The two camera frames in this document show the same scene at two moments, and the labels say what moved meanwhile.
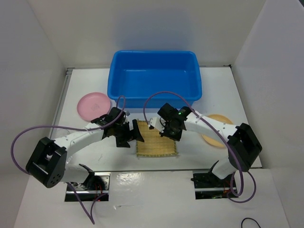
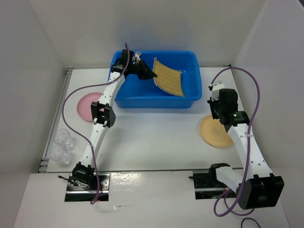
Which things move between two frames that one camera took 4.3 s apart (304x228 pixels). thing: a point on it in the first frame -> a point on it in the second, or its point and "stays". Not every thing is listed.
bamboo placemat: (154, 145) -> (167, 79)
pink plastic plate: (91, 106) stays
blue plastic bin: (136, 74) stays
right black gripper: (176, 137) -> (212, 103)
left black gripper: (123, 142) -> (146, 72)
